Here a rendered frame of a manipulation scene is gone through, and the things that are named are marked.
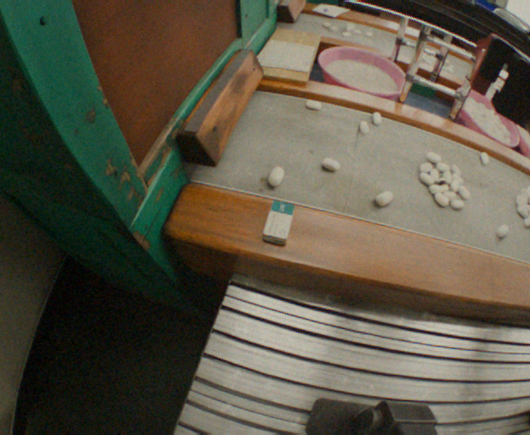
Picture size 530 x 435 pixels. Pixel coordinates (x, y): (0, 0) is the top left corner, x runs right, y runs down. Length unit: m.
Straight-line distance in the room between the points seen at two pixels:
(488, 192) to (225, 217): 0.59
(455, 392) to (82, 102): 0.70
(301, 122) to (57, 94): 0.50
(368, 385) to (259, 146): 0.49
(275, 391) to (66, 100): 0.47
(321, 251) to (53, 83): 0.39
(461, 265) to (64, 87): 0.59
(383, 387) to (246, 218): 0.37
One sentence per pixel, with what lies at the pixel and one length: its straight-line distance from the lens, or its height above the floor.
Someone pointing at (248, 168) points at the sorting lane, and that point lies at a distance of 0.53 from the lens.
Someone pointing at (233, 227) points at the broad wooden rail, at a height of 0.76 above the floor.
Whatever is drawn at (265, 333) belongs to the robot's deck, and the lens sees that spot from 0.48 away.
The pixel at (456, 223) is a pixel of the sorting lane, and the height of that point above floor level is 0.74.
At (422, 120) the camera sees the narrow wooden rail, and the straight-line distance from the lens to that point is 0.73.
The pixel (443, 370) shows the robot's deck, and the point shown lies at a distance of 0.58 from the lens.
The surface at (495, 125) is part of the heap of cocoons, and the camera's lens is 1.03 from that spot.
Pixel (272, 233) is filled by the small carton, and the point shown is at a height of 0.78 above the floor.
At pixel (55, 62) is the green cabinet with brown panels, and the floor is 1.08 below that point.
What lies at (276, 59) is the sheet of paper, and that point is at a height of 0.78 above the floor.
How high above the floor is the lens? 1.15
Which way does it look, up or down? 60 degrees down
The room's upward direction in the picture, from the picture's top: straight up
